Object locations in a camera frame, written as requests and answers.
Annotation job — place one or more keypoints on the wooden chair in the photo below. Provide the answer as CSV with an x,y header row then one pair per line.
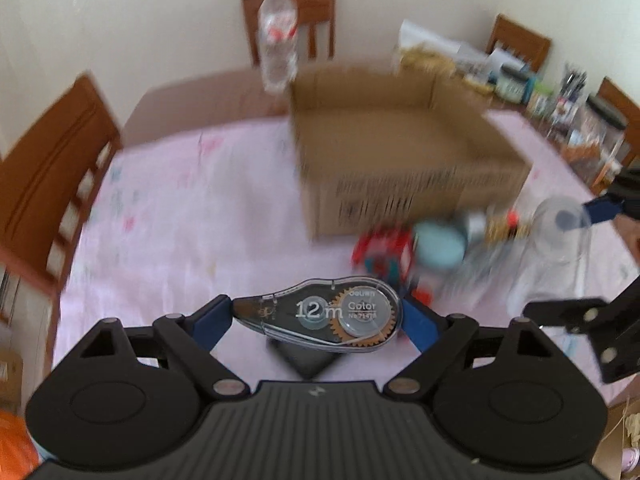
x,y
320,15
520,37
617,97
45,175

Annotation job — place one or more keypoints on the orange plastic bag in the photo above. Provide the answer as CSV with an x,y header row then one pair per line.
x,y
15,447

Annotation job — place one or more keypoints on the white sheet of paper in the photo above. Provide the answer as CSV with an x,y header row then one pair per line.
x,y
505,60

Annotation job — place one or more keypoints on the small brown carton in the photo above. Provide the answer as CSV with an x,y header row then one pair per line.
x,y
617,435

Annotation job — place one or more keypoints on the large clear jar black lid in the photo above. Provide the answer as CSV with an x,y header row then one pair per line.
x,y
597,140

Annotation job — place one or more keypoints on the teal white medical container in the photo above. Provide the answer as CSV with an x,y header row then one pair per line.
x,y
440,245

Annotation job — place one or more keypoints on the small jar with green lid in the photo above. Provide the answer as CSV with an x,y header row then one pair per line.
x,y
540,100

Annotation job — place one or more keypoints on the clear plastic water bottle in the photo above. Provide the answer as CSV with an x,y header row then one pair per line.
x,y
277,45

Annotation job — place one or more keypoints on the stack of grey papers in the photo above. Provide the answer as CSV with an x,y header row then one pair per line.
x,y
472,62

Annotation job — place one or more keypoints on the clear correction tape dispenser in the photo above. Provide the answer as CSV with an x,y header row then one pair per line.
x,y
320,310

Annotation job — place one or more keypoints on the clear pen holder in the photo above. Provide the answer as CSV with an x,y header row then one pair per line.
x,y
570,92

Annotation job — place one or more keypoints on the red toy train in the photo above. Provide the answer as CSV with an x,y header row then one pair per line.
x,y
382,255

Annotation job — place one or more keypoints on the gold tissue pack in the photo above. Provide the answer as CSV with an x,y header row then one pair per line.
x,y
425,57

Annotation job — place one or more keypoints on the glass jar with black lid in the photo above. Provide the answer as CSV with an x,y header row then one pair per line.
x,y
511,85

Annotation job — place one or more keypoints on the large cardboard box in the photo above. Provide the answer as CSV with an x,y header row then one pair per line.
x,y
400,125

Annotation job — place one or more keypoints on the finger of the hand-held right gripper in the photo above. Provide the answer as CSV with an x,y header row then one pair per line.
x,y
605,207
565,312

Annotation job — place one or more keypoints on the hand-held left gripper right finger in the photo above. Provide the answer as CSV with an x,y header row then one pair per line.
x,y
420,325

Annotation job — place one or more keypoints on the clear plastic cup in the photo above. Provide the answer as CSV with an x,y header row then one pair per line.
x,y
555,255

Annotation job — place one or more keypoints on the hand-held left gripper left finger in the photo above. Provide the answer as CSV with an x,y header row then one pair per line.
x,y
212,322

